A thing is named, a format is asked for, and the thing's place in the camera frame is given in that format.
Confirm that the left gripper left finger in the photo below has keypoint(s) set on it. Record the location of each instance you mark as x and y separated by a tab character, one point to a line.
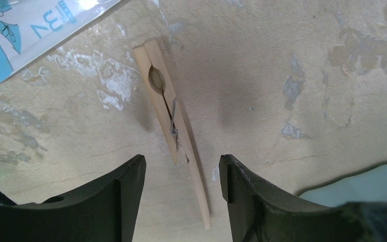
104	209

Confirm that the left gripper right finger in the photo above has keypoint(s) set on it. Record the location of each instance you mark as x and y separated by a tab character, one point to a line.
261	211

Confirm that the teal plastic bin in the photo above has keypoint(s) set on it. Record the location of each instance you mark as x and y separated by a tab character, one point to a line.
369	186

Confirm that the wooden stick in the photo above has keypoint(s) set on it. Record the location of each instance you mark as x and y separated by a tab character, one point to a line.
158	82

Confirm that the blue blister pack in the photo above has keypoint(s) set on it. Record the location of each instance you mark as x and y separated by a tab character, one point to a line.
28	29

